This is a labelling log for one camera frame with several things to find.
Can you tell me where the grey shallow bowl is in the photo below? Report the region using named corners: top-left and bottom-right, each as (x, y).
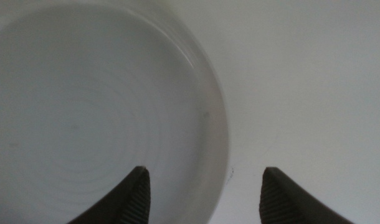
top-left (0, 0), bottom-right (230, 224)

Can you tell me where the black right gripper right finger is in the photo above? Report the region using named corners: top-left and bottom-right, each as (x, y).
top-left (259, 167), bottom-right (354, 224)

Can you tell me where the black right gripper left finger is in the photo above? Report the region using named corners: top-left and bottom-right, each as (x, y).
top-left (67, 166), bottom-right (151, 224)

